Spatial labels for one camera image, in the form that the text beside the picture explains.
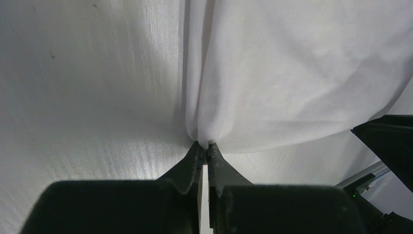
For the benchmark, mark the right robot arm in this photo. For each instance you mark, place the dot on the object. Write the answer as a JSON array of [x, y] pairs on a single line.
[[374, 221]]

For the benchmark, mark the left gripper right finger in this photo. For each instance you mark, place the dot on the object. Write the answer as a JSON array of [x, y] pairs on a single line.
[[237, 206]]

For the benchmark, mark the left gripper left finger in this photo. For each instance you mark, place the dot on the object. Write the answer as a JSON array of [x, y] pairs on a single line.
[[167, 205]]

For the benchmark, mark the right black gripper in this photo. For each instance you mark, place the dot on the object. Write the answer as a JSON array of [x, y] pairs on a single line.
[[391, 139]]

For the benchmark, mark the white t-shirt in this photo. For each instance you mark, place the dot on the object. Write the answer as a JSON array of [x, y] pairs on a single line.
[[268, 73]]

